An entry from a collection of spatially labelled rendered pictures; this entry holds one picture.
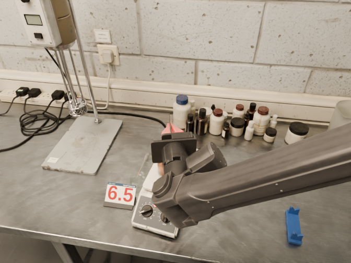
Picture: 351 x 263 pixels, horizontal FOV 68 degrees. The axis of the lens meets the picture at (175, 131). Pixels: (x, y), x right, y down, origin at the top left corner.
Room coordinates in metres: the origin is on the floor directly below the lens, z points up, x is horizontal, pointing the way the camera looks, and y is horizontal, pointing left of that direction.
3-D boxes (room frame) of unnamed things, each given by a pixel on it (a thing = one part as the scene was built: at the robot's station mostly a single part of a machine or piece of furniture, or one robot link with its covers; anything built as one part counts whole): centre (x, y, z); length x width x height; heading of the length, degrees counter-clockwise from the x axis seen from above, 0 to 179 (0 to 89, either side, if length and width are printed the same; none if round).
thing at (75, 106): (0.75, 0.34, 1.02); 0.07 x 0.07 x 0.25
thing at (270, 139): (0.77, -0.36, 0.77); 0.04 x 0.04 x 0.04
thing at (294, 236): (0.39, -0.33, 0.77); 0.10 x 0.03 x 0.04; 166
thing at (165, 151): (0.41, 0.00, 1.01); 0.10 x 0.07 x 0.07; 97
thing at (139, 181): (0.56, 0.12, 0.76); 0.06 x 0.06 x 0.02
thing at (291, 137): (0.75, -0.46, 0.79); 0.07 x 0.07 x 0.07
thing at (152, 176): (0.50, 0.02, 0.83); 0.12 x 0.12 x 0.01; 73
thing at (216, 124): (0.81, -0.16, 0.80); 0.06 x 0.06 x 0.10
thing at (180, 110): (0.86, -0.03, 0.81); 0.07 x 0.07 x 0.13
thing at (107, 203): (0.48, 0.17, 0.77); 0.09 x 0.06 x 0.04; 81
